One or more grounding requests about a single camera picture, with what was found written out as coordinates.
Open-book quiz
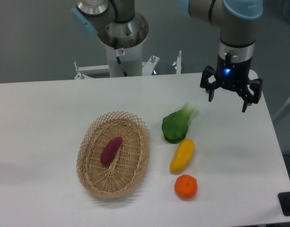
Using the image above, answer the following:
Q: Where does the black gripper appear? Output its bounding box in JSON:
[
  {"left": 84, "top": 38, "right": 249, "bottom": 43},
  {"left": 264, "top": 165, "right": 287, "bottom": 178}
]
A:
[{"left": 200, "top": 56, "right": 263, "bottom": 113}]

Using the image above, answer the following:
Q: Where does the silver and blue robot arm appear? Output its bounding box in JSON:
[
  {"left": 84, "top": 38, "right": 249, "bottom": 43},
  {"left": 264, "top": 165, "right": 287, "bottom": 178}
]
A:
[{"left": 71, "top": 0, "right": 263, "bottom": 110}]

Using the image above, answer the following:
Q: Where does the woven wicker basket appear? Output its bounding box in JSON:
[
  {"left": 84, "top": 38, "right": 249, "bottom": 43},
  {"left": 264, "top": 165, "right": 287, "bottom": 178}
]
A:
[{"left": 76, "top": 111, "right": 150, "bottom": 199}]

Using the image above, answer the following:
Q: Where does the purple sweet potato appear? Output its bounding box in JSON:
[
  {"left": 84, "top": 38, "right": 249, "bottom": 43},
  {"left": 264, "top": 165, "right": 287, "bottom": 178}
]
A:
[{"left": 100, "top": 137, "right": 122, "bottom": 165}]

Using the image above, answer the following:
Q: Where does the green bok choy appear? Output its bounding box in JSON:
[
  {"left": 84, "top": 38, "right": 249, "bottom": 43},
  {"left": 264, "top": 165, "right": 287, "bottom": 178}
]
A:
[{"left": 162, "top": 101, "right": 197, "bottom": 144}]

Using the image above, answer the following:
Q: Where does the yellow pepper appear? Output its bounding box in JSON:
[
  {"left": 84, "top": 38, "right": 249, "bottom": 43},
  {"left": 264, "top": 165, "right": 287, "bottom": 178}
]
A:
[{"left": 169, "top": 138, "right": 195, "bottom": 174}]

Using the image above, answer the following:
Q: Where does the orange tangerine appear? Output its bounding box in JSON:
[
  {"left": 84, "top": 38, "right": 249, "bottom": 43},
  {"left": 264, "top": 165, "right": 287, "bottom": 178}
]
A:
[{"left": 174, "top": 175, "right": 197, "bottom": 200}]

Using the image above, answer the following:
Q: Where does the black device at table edge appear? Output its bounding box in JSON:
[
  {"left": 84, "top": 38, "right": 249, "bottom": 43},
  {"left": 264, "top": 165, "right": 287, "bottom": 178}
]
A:
[{"left": 278, "top": 192, "right": 290, "bottom": 217}]

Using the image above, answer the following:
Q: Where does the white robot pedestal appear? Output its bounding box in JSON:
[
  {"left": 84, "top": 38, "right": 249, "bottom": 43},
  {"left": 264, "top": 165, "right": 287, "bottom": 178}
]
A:
[{"left": 104, "top": 43, "right": 143, "bottom": 78}]

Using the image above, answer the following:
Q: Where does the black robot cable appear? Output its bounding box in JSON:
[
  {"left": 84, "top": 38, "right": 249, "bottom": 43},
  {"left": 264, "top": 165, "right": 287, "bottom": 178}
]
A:
[{"left": 113, "top": 37, "right": 128, "bottom": 78}]

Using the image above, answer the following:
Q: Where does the white metal base frame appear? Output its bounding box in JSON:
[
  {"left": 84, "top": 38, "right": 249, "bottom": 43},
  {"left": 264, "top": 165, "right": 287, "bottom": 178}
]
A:
[{"left": 73, "top": 50, "right": 185, "bottom": 79}]

